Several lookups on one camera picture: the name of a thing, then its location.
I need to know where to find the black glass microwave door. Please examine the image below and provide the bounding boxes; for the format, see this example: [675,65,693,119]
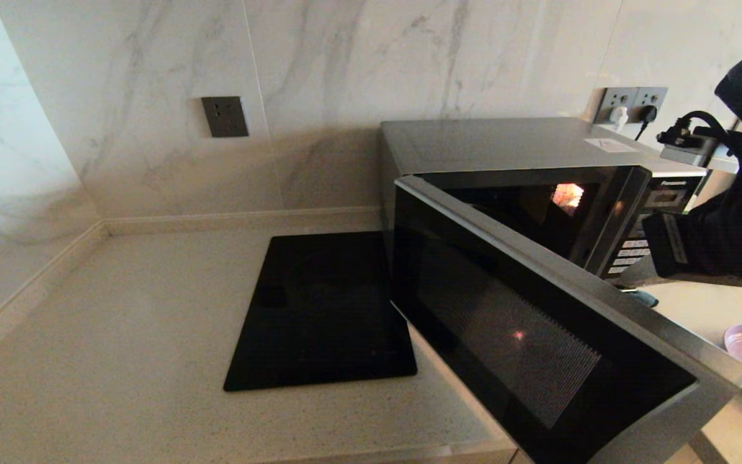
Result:
[392,174,742,464]

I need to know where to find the black glass induction cooktop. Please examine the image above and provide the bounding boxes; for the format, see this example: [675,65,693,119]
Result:
[223,231,418,392]

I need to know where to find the black power plug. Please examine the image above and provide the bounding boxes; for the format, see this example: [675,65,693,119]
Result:
[634,106,659,140]

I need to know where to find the grey socket with white plug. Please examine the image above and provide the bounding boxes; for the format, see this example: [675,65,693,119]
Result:
[595,88,637,125]

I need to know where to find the grey socket with black plug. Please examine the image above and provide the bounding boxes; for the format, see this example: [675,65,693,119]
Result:
[634,88,669,123]

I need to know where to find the single dark grey wall socket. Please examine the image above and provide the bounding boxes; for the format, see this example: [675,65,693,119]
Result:
[202,96,250,138]

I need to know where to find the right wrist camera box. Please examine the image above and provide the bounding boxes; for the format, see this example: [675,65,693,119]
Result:
[658,126,723,167]

